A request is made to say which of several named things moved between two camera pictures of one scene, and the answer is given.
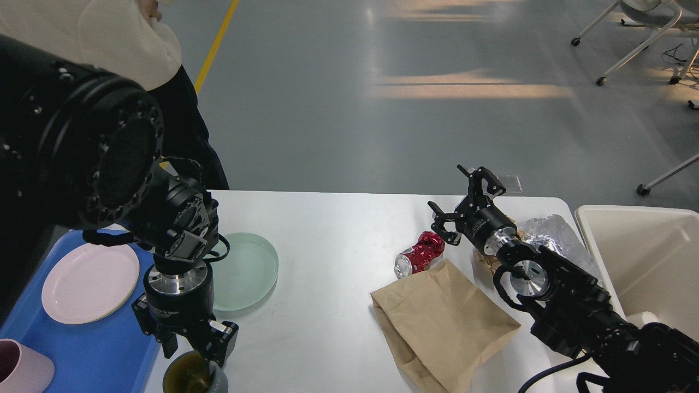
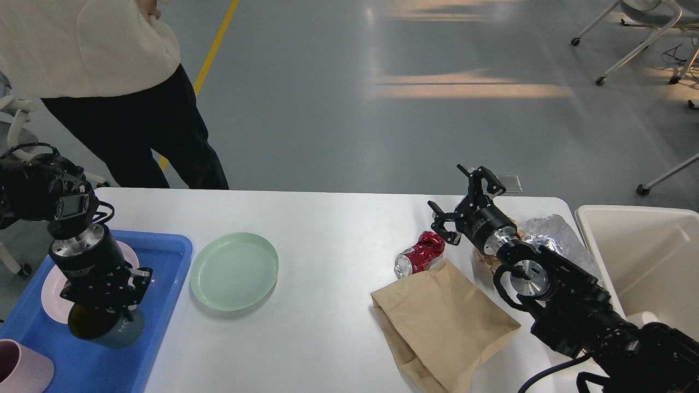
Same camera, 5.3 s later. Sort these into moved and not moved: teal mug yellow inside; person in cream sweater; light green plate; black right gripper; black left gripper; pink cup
Moved: black left gripper; teal mug yellow inside
Not moved: pink cup; light green plate; person in cream sweater; black right gripper
